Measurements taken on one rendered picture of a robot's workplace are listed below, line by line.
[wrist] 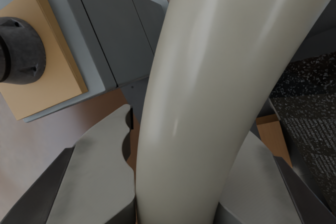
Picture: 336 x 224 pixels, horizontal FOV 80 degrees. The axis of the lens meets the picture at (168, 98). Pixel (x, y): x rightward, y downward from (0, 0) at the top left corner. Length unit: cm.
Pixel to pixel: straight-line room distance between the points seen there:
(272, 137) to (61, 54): 113
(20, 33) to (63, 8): 13
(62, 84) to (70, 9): 21
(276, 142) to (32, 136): 221
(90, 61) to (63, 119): 151
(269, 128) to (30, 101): 114
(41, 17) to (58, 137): 168
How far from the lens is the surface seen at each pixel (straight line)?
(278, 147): 135
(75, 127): 203
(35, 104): 76
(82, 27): 65
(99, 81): 61
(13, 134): 274
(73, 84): 64
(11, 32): 66
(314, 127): 74
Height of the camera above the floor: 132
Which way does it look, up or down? 66 degrees down
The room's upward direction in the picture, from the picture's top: 128 degrees counter-clockwise
